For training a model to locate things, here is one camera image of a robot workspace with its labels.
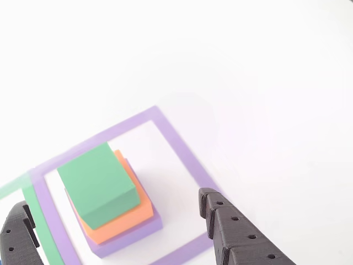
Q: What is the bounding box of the green cube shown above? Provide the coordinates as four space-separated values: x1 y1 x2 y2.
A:
57 142 140 230

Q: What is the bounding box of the orange block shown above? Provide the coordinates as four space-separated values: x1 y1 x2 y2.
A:
65 149 154 245

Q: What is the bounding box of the large purple block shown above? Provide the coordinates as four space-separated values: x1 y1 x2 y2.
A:
65 157 163 259

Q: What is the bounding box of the green tape square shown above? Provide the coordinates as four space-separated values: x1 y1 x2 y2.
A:
0 173 66 265

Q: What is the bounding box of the purple tape square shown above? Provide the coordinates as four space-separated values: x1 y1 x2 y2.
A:
27 105 221 265

